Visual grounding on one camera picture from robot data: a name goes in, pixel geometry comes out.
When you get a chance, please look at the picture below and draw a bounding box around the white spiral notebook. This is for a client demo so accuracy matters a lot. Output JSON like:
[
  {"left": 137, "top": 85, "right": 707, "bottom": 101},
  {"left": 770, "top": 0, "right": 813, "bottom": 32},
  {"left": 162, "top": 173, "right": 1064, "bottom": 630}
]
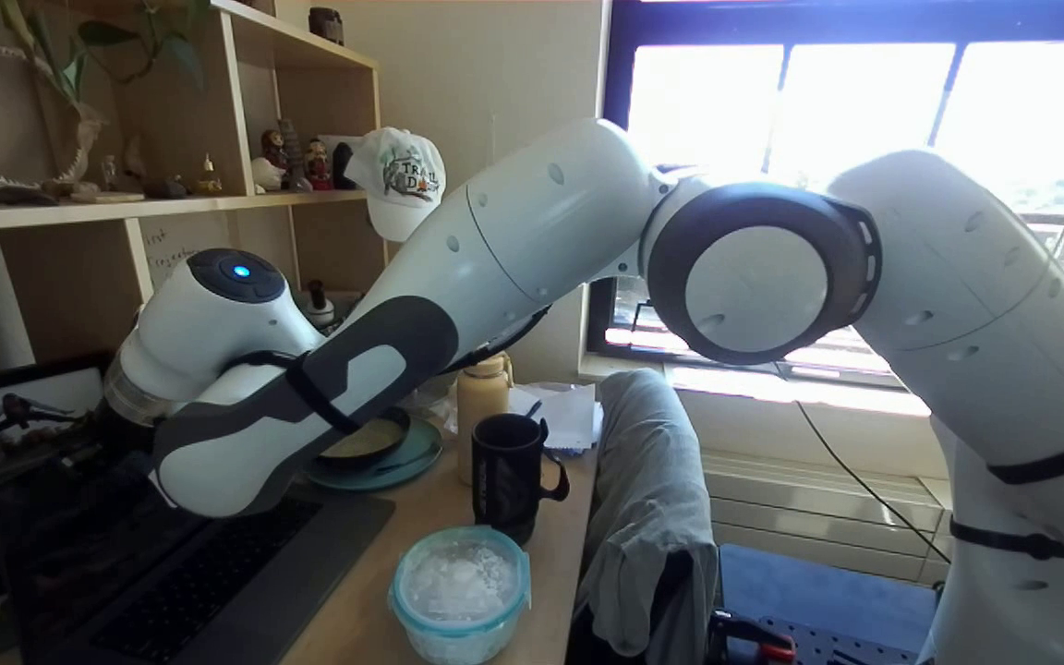
[{"left": 511, "top": 377, "right": 607, "bottom": 461}]

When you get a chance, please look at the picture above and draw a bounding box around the black mug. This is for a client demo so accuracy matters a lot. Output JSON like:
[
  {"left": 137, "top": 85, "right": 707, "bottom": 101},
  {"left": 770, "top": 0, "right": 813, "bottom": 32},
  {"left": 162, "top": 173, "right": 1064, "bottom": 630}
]
[{"left": 468, "top": 410, "right": 572, "bottom": 547}]

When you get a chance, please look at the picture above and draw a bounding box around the teal plate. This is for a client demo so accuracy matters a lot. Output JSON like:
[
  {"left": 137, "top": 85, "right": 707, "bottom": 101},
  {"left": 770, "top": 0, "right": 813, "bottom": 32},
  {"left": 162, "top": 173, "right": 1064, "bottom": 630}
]
[{"left": 307, "top": 405, "right": 447, "bottom": 498}]

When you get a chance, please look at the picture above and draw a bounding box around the cream bowl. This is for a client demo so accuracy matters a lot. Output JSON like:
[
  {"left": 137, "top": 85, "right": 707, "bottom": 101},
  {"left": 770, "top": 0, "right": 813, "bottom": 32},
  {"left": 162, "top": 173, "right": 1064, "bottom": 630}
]
[{"left": 317, "top": 414, "right": 414, "bottom": 467}]

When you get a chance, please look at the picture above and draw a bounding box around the grey cloth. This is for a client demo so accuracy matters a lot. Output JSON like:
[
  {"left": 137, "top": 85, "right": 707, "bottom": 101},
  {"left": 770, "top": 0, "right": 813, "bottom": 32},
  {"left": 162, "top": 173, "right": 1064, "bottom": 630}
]
[{"left": 577, "top": 365, "right": 728, "bottom": 665}]

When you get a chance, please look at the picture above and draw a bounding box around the white printed cap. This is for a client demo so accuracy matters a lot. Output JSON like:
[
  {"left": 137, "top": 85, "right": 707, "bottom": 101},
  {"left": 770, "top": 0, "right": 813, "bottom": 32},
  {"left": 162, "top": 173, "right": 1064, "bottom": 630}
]
[{"left": 345, "top": 121, "right": 450, "bottom": 249}]

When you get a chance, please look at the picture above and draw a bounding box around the black figurine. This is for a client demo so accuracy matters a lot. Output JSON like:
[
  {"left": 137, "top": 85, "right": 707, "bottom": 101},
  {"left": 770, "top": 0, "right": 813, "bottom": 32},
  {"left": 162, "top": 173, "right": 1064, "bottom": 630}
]
[{"left": 329, "top": 138, "right": 361, "bottom": 194}]

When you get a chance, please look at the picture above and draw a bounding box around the teal rimmed food container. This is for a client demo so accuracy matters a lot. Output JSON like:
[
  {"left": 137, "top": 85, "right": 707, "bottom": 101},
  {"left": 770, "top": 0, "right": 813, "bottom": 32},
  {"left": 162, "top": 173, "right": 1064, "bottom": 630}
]
[{"left": 386, "top": 521, "right": 535, "bottom": 665}]

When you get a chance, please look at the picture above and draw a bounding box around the red figurine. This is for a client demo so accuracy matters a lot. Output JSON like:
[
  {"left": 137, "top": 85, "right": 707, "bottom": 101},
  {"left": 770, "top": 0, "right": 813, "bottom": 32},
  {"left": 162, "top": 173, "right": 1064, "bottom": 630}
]
[{"left": 300, "top": 132, "right": 335, "bottom": 194}]

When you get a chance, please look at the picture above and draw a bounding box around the brown figurine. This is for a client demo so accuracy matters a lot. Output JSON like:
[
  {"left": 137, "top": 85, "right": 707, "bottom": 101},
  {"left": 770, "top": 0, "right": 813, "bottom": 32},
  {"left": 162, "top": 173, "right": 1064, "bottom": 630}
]
[{"left": 256, "top": 117, "right": 300, "bottom": 197}]

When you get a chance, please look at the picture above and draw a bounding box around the white radiator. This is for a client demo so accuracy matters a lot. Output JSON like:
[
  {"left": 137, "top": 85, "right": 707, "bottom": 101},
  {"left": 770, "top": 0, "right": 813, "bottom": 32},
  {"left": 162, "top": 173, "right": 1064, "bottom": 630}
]
[{"left": 694, "top": 447, "right": 960, "bottom": 583}]

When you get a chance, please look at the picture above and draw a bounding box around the small dark jar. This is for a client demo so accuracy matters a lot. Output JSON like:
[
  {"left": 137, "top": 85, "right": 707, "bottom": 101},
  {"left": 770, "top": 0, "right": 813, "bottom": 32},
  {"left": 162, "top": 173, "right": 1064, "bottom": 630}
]
[{"left": 307, "top": 5, "right": 350, "bottom": 47}]

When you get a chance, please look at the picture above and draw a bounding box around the large window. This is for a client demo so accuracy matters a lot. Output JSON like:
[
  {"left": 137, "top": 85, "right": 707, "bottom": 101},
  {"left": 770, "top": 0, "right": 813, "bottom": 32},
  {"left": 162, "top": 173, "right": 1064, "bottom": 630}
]
[{"left": 604, "top": 0, "right": 1064, "bottom": 388}]

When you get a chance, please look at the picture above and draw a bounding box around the wooden shelf unit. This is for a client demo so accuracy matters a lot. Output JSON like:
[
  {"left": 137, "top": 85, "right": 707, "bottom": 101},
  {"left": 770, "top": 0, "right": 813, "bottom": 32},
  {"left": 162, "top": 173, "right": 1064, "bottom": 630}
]
[{"left": 0, "top": 0, "right": 389, "bottom": 380}]

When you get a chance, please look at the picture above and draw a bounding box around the green trailing plant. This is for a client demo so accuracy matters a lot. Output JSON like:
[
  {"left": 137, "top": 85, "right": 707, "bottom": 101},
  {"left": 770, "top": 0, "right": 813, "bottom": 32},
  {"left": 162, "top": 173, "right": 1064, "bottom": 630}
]
[{"left": 0, "top": 0, "right": 215, "bottom": 199}]

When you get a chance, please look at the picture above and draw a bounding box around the thin black cable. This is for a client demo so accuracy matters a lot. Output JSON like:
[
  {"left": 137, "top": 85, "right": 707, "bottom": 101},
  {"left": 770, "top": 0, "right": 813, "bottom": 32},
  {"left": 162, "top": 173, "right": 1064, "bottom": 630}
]
[{"left": 791, "top": 394, "right": 956, "bottom": 567}]

